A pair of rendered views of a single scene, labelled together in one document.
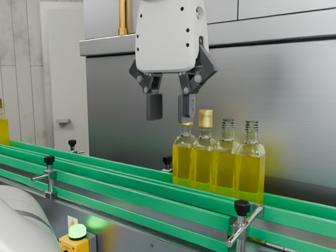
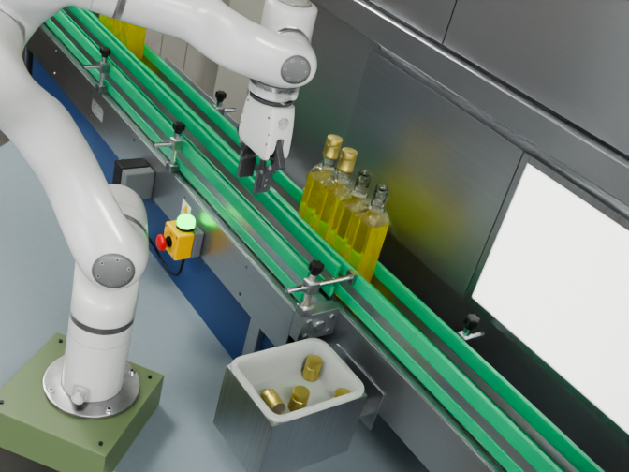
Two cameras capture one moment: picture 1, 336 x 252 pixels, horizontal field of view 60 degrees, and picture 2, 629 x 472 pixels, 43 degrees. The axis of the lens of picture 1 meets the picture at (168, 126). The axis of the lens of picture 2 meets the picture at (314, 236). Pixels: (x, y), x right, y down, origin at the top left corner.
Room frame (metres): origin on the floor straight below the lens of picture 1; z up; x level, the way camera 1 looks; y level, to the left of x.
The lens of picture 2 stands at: (-0.78, -0.41, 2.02)
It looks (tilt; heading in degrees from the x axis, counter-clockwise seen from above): 31 degrees down; 13
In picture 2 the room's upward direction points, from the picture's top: 15 degrees clockwise
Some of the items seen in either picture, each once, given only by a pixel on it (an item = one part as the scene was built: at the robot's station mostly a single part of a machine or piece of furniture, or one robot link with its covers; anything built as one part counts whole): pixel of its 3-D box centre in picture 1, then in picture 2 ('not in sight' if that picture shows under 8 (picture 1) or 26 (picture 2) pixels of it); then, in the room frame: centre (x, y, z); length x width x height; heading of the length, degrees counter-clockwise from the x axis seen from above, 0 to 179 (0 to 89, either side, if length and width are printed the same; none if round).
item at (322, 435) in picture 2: not in sight; (299, 405); (0.41, -0.20, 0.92); 0.27 x 0.17 x 0.15; 145
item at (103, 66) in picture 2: not in sight; (95, 70); (1.09, 0.75, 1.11); 0.07 x 0.04 x 0.13; 145
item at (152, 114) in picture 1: (148, 97); (244, 156); (0.44, 0.03, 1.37); 0.03 x 0.03 x 0.07; 56
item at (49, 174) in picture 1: (43, 179); (167, 148); (0.83, 0.37, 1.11); 0.07 x 0.04 x 0.13; 145
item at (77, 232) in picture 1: (77, 231); (185, 221); (0.72, 0.24, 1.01); 0.04 x 0.04 x 0.03
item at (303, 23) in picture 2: not in sight; (285, 40); (0.42, 0.00, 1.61); 0.09 x 0.08 x 0.13; 32
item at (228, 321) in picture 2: not in sight; (152, 184); (1.09, 0.53, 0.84); 1.59 x 0.18 x 0.18; 55
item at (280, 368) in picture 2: not in sight; (294, 391); (0.39, -0.19, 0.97); 0.22 x 0.17 x 0.09; 145
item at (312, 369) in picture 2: not in sight; (312, 367); (0.48, -0.19, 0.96); 0.04 x 0.04 x 0.04
